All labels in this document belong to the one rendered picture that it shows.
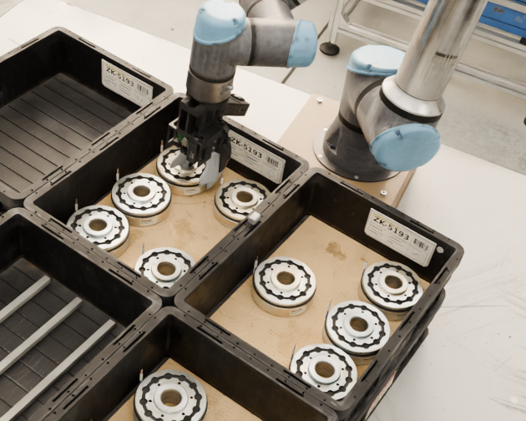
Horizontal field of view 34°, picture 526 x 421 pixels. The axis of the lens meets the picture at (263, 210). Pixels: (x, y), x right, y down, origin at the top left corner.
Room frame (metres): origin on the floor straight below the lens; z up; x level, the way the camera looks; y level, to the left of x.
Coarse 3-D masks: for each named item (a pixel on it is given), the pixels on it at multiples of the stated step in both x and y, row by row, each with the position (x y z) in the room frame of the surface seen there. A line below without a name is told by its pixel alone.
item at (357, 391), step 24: (312, 168) 1.13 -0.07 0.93; (288, 192) 1.06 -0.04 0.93; (360, 192) 1.09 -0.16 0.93; (264, 216) 0.99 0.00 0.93; (408, 216) 1.05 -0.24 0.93; (240, 240) 0.93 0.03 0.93; (216, 264) 0.88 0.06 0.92; (456, 264) 0.96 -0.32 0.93; (192, 288) 0.82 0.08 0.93; (432, 288) 0.90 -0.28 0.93; (192, 312) 0.77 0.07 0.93; (408, 312) 0.84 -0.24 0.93; (264, 360) 0.71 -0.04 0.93; (384, 360) 0.75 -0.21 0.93; (360, 384) 0.70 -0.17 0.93; (336, 408) 0.66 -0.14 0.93
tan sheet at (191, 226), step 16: (224, 176) 1.17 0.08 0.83; (240, 176) 1.18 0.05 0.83; (208, 192) 1.12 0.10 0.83; (176, 208) 1.07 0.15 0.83; (192, 208) 1.08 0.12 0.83; (208, 208) 1.08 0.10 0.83; (160, 224) 1.03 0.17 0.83; (176, 224) 1.03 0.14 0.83; (192, 224) 1.04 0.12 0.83; (208, 224) 1.05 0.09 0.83; (144, 240) 0.98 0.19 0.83; (160, 240) 0.99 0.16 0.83; (176, 240) 1.00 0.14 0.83; (192, 240) 1.00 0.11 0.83; (208, 240) 1.01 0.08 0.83; (128, 256) 0.94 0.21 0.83; (192, 256) 0.97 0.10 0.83
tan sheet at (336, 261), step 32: (320, 224) 1.10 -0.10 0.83; (288, 256) 1.00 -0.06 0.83; (320, 256) 1.02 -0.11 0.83; (352, 256) 1.03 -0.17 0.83; (320, 288) 0.95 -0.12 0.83; (352, 288) 0.96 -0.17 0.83; (224, 320) 0.85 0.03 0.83; (256, 320) 0.86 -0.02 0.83; (288, 320) 0.87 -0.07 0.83; (320, 320) 0.88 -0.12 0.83; (288, 352) 0.81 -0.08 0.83
